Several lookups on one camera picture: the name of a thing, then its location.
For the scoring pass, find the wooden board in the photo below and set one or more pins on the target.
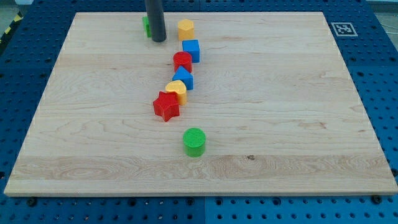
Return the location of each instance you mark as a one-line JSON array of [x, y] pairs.
[[271, 92]]

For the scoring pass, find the yellow hexagon block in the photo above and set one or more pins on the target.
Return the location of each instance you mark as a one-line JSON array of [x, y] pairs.
[[186, 30]]

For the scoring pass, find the green cylinder block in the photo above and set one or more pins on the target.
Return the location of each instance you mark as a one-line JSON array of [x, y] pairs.
[[194, 140]]

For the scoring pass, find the red star block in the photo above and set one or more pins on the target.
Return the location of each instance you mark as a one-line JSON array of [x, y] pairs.
[[166, 105]]

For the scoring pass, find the yellow heart block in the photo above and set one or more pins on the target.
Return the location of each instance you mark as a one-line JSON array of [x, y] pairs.
[[180, 89]]

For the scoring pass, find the blue triangle block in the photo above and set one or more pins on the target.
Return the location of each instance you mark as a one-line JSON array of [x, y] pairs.
[[185, 76]]

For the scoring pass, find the red cylinder block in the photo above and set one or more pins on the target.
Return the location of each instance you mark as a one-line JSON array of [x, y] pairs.
[[182, 59]]

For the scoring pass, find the blue cube block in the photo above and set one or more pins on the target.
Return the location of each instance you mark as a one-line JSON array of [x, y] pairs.
[[193, 48]]

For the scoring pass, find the green block behind rod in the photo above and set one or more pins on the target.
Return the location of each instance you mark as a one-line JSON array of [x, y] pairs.
[[146, 25]]

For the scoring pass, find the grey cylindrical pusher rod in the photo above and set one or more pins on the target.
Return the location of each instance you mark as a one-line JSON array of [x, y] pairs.
[[155, 14]]

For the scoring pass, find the white fiducial marker tag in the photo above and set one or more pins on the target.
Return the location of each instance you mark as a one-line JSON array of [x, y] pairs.
[[344, 29]]

